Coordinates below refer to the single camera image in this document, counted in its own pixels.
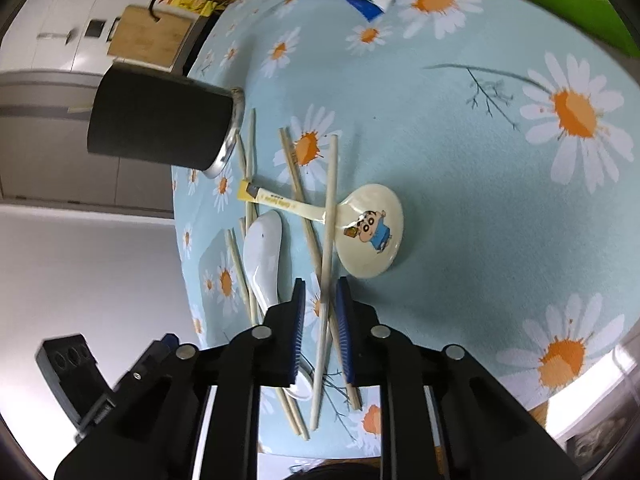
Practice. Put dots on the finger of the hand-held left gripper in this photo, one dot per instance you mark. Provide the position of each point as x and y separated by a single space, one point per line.
142 367

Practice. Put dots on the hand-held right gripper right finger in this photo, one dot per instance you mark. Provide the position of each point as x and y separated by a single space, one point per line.
344 332

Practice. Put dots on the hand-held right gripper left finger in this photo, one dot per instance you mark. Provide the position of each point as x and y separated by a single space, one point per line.
299 332

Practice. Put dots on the black utensil holder cup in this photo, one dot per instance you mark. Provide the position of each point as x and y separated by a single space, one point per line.
155 115

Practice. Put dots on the cream cartoon print spoon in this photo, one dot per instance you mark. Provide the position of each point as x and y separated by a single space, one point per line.
360 255

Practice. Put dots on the white ceramic spoon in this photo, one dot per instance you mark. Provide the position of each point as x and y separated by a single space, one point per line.
262 255

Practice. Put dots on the bamboo chopstick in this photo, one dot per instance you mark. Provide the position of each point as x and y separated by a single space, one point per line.
240 270
244 230
291 170
297 167

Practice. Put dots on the daisy print tablecloth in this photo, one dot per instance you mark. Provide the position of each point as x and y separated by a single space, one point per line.
450 160

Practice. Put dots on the grey cabinet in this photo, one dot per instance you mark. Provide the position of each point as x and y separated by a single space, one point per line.
45 160

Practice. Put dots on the wooden cutting board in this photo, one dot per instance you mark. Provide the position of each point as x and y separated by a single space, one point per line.
145 35

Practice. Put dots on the white cabinet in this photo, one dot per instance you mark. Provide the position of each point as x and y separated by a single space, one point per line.
75 5

